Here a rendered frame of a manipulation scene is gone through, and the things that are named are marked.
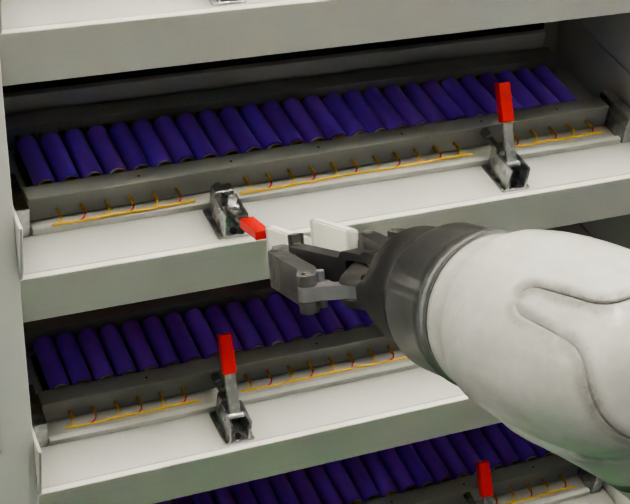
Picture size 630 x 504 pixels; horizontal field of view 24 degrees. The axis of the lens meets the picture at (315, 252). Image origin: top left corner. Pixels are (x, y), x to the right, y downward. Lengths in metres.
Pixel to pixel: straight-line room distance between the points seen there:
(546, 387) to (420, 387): 0.68
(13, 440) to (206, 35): 0.36
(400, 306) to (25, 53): 0.40
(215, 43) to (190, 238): 0.16
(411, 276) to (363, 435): 0.53
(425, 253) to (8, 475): 0.51
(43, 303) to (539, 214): 0.45
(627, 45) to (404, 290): 0.65
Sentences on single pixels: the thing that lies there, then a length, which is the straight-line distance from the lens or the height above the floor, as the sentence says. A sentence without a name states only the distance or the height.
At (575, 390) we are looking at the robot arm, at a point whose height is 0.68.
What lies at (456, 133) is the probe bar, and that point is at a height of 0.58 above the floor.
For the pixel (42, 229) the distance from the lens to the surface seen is 1.18.
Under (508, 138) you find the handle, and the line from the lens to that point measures 1.30.
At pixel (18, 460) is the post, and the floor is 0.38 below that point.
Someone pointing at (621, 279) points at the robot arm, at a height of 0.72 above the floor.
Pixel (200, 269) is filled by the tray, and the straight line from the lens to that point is 1.19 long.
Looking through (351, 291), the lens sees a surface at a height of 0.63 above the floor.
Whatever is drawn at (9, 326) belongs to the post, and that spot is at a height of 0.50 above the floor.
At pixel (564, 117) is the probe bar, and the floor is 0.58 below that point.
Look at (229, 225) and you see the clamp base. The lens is 1.20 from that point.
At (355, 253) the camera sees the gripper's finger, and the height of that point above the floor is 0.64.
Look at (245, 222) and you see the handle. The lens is 1.15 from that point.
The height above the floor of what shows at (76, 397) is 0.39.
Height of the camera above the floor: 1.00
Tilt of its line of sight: 23 degrees down
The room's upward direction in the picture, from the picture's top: straight up
